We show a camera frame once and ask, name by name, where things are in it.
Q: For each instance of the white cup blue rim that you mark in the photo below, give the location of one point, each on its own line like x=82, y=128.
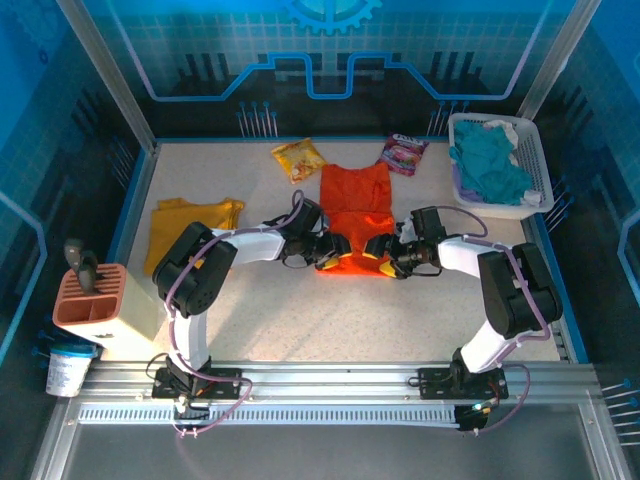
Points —
x=67, y=375

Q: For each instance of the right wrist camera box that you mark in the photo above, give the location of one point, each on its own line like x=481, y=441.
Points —
x=430, y=222

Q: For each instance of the table side rail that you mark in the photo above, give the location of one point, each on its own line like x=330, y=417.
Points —
x=135, y=200
x=534, y=235

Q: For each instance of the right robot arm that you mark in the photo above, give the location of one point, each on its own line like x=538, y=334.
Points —
x=520, y=295

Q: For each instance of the cream knife block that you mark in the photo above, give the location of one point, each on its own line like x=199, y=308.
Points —
x=130, y=310

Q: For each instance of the black controller box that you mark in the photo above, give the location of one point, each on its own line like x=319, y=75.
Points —
x=470, y=422

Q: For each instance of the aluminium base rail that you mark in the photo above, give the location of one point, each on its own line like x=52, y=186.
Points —
x=325, y=385

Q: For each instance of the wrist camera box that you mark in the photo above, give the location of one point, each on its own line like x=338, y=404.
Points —
x=430, y=222
x=310, y=217

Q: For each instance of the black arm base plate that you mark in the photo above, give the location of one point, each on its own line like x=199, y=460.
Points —
x=227, y=387
x=435, y=385

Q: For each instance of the aluminium frame post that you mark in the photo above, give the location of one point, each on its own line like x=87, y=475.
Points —
x=111, y=75
x=555, y=60

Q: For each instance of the white garment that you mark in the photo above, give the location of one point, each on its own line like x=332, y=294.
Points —
x=510, y=132

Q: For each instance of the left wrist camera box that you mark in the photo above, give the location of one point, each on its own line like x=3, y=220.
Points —
x=310, y=217

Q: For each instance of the white plastic laundry basket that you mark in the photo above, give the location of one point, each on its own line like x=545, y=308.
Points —
x=542, y=165

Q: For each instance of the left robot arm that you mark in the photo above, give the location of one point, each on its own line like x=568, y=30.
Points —
x=195, y=270

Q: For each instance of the teal t-shirt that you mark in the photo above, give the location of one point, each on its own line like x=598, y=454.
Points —
x=485, y=160

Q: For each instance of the lavender garment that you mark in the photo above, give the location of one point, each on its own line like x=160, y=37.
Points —
x=461, y=186

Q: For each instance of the yellow snack bag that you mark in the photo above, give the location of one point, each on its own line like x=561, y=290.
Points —
x=300, y=160

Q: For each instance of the yellow t-shirt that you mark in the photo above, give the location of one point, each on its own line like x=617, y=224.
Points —
x=165, y=225

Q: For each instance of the orange t-shirt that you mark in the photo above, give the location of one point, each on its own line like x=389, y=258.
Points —
x=355, y=200

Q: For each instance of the purple candy bag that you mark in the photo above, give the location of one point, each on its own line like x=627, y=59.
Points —
x=407, y=152

